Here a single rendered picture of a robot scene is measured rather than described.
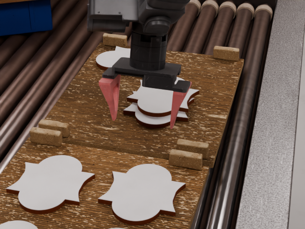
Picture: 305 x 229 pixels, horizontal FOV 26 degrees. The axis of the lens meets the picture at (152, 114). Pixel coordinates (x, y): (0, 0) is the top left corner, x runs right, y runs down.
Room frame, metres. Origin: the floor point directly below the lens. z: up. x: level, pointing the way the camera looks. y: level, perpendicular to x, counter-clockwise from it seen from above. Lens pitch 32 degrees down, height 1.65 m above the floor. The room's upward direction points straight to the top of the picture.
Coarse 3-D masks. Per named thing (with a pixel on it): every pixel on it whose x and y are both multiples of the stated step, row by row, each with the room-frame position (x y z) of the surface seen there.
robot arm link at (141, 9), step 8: (144, 0) 0.86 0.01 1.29; (152, 0) 0.84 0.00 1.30; (160, 0) 0.83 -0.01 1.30; (168, 0) 0.83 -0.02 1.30; (176, 0) 0.83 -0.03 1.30; (184, 0) 0.84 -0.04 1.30; (144, 8) 0.85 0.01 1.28; (152, 8) 0.85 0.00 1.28; (160, 8) 0.85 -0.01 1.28; (168, 8) 0.85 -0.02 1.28; (176, 8) 0.85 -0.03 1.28; (184, 8) 0.86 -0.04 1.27; (144, 16) 0.87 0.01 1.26; (168, 16) 0.87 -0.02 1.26; (176, 16) 0.87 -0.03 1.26
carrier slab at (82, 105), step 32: (192, 64) 1.33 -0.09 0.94; (224, 64) 1.33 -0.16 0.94; (64, 96) 1.19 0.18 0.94; (96, 96) 1.19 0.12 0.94; (224, 96) 1.19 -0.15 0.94; (96, 128) 1.07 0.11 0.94; (128, 128) 1.07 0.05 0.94; (160, 128) 1.07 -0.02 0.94; (192, 128) 1.07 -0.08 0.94; (224, 128) 1.08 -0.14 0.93
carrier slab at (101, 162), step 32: (32, 160) 0.96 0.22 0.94; (96, 160) 0.96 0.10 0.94; (128, 160) 0.96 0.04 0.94; (160, 160) 0.96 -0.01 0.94; (0, 192) 0.87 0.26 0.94; (96, 192) 0.87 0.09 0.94; (192, 192) 0.87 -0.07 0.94; (64, 224) 0.79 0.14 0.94; (96, 224) 0.79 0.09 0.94; (128, 224) 0.79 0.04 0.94; (160, 224) 0.79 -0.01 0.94
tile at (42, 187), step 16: (48, 160) 0.95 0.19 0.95; (64, 160) 0.95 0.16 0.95; (32, 176) 0.90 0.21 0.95; (48, 176) 0.90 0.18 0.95; (64, 176) 0.90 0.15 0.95; (80, 176) 0.90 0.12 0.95; (16, 192) 0.86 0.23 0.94; (32, 192) 0.86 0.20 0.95; (48, 192) 0.86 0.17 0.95; (64, 192) 0.86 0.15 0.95; (32, 208) 0.82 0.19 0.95; (48, 208) 0.82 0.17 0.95
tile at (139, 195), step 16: (128, 176) 0.90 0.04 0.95; (144, 176) 0.90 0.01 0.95; (160, 176) 0.90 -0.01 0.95; (112, 192) 0.86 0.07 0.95; (128, 192) 0.86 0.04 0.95; (144, 192) 0.86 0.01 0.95; (160, 192) 0.86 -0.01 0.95; (176, 192) 0.86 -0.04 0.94; (112, 208) 0.82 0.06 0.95; (128, 208) 0.82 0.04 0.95; (144, 208) 0.82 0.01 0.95; (160, 208) 0.82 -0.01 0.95
